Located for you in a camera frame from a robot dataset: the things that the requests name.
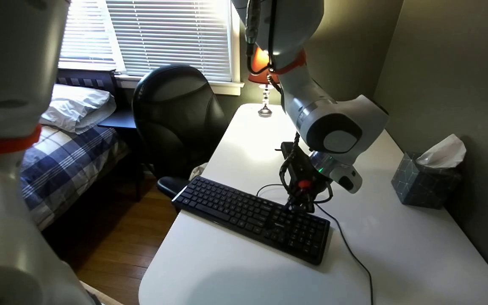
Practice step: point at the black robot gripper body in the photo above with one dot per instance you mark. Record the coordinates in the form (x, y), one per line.
(300, 179)

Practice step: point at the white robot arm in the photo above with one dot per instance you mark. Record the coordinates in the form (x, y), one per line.
(31, 35)

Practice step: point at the black computer keyboard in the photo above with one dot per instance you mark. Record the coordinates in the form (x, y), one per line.
(297, 234)

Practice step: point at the orange shade table lamp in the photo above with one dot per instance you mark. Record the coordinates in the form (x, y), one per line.
(260, 73)

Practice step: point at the teal tissue box right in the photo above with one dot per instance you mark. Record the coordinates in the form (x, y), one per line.
(431, 178)

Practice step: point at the black leather office chair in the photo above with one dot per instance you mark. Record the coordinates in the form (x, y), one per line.
(180, 122)

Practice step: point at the white window blinds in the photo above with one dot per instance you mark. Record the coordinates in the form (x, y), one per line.
(138, 35)

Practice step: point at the blue plaid bed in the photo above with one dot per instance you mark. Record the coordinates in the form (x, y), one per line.
(61, 166)

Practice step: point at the white pillow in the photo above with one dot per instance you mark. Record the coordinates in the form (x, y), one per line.
(77, 108)

